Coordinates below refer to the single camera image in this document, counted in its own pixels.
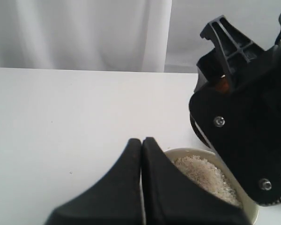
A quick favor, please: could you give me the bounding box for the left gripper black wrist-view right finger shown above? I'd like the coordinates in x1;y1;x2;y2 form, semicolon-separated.
142;137;250;225

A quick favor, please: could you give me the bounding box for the white backdrop curtain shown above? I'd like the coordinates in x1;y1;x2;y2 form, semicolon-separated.
0;0;281;73

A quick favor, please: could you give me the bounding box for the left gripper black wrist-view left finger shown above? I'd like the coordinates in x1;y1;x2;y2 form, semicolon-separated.
46;138;143;225

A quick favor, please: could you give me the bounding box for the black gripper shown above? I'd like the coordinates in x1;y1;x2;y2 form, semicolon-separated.
196;15;281;131

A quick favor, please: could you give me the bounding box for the rice in white bowl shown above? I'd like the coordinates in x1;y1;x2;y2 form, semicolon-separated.
172;155;243;208

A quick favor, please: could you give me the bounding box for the white ceramic bowl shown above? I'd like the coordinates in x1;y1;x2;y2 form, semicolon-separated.
163;147;260;225

